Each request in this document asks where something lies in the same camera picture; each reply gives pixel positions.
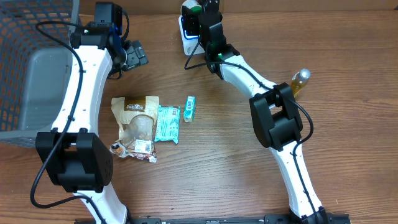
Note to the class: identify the teal snack bar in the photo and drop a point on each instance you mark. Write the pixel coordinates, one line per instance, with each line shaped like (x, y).
(168, 123)

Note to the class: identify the teal Kleenex tissue pack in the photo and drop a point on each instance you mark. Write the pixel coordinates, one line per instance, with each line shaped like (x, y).
(190, 109)

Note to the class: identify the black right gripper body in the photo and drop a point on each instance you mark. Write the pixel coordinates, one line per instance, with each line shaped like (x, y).
(210, 8)

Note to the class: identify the green lidded jar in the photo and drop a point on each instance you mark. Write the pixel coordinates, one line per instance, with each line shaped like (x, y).
(191, 7)

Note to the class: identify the brown snack packet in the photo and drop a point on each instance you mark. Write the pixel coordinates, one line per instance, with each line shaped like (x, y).
(137, 119)

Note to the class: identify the yellow liquid bottle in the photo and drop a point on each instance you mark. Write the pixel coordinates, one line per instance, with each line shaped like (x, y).
(299, 80)

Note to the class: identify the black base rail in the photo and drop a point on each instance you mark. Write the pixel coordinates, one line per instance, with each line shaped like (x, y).
(268, 219)

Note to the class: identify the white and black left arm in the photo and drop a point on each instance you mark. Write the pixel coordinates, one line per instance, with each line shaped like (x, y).
(73, 155)

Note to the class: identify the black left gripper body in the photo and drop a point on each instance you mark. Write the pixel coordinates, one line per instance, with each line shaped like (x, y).
(135, 56)

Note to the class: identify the white barcode scanner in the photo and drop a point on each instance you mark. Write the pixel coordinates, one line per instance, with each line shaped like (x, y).
(189, 41)

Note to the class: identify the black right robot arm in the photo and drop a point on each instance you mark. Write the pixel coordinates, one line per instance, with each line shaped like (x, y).
(274, 112)

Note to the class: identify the dark grey mesh basket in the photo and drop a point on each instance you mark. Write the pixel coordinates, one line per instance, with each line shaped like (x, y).
(35, 70)

